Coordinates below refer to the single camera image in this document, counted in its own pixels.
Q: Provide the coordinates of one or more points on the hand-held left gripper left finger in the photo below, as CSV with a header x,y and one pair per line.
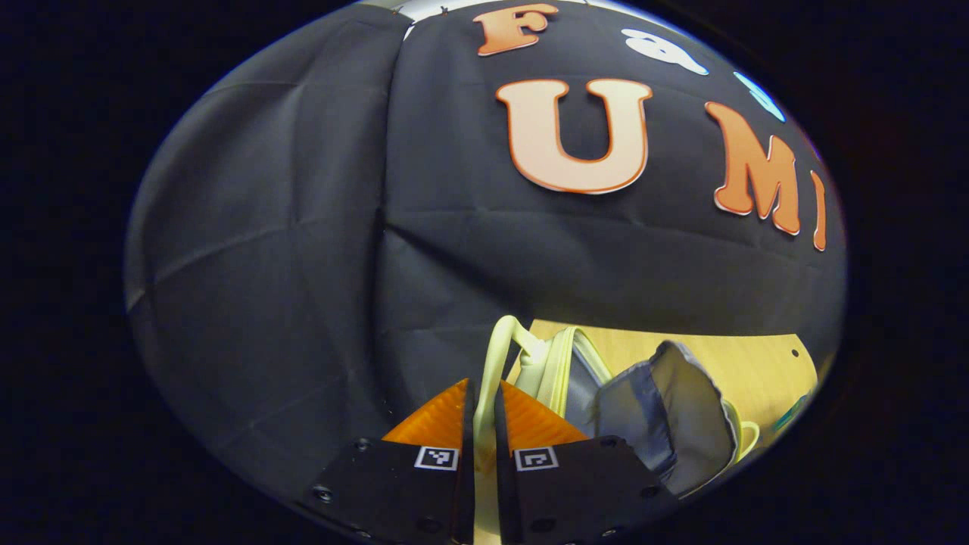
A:
x,y
401,484

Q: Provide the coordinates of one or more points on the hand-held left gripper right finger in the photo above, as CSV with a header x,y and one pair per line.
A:
x,y
583,484

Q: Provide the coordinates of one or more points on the black backdrop cloth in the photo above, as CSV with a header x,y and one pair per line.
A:
x,y
303,265

